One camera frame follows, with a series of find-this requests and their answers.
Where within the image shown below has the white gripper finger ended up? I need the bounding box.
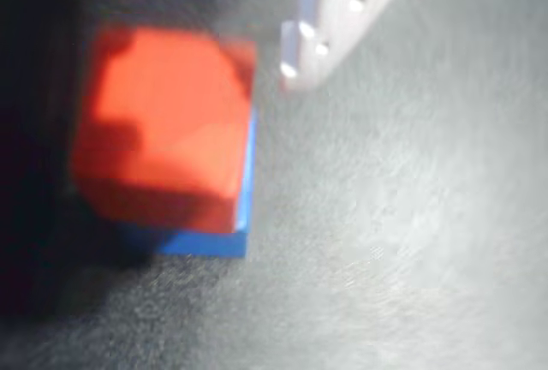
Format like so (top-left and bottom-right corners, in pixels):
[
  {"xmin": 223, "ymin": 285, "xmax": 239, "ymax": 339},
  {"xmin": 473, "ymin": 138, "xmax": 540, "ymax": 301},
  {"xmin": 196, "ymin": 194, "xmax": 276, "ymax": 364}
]
[{"xmin": 279, "ymin": 0, "xmax": 426, "ymax": 93}]

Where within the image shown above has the red cube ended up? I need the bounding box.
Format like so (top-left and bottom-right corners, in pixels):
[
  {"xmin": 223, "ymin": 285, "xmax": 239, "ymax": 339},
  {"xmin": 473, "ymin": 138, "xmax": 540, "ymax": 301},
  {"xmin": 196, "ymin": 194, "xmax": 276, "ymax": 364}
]
[{"xmin": 68, "ymin": 27, "xmax": 258, "ymax": 234}]

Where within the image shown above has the blue cube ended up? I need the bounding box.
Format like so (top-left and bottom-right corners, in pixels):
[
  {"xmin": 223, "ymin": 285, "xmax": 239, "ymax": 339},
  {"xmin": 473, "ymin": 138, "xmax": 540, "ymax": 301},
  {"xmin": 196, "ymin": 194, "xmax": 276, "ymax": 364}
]
[{"xmin": 123, "ymin": 106, "xmax": 259, "ymax": 259}]

